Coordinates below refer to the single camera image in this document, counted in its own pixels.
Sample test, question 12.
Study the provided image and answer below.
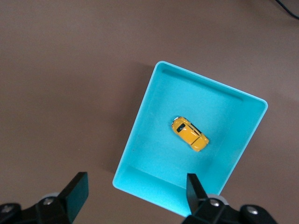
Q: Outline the yellow beetle toy car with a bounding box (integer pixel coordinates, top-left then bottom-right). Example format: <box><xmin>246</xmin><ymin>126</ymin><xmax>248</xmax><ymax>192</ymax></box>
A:
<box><xmin>170</xmin><ymin>116</ymin><xmax>210</xmax><ymax>153</ymax></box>

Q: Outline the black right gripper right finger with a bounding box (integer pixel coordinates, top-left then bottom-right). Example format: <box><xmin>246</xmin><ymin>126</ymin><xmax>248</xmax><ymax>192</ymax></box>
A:
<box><xmin>184</xmin><ymin>173</ymin><xmax>244</xmax><ymax>224</ymax></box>

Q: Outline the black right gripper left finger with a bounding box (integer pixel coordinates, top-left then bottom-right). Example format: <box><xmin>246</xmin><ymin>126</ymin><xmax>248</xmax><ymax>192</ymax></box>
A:
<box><xmin>35</xmin><ymin>172</ymin><xmax>90</xmax><ymax>224</ymax></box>

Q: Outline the long thin black cable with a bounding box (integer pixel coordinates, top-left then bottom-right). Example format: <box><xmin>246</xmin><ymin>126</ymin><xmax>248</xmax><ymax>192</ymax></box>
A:
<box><xmin>275</xmin><ymin>0</ymin><xmax>299</xmax><ymax>20</ymax></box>

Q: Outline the turquoise plastic bin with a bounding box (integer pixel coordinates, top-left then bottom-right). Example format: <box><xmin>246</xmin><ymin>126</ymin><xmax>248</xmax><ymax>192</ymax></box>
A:
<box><xmin>112</xmin><ymin>61</ymin><xmax>269</xmax><ymax>217</ymax></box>

